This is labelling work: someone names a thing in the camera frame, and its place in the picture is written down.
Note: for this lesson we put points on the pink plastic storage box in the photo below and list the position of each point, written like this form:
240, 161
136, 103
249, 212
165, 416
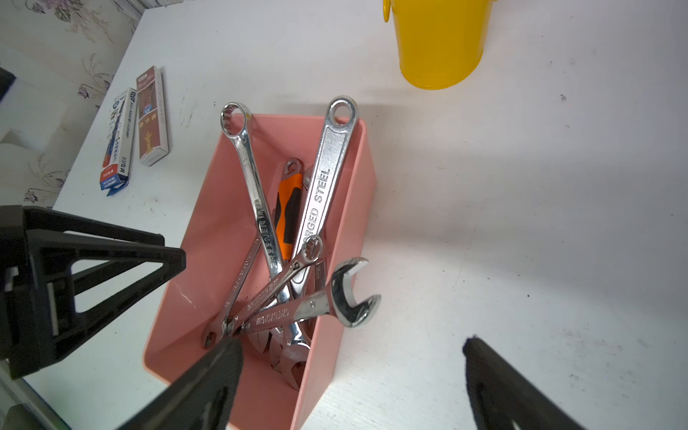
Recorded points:
217, 239

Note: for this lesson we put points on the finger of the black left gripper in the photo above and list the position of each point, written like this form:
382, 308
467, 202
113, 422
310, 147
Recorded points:
48, 258

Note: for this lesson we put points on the orange handled adjustable wrench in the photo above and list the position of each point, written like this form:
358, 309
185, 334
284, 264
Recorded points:
288, 206

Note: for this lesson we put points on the large forged steel wrench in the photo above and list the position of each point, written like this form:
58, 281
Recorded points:
339, 125

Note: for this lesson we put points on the small chrome combination wrench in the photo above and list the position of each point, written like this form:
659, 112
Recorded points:
269, 287

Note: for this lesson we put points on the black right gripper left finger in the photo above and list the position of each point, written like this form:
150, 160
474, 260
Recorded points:
202, 398

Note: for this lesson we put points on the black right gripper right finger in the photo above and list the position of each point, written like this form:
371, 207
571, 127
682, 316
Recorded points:
501, 398

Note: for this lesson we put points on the chrome end wrench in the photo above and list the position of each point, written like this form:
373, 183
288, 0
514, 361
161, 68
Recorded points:
335, 299

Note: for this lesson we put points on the long chrome combination wrench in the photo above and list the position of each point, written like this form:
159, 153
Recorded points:
258, 204

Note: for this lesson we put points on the yellow pencil cup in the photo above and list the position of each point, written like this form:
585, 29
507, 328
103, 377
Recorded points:
440, 43

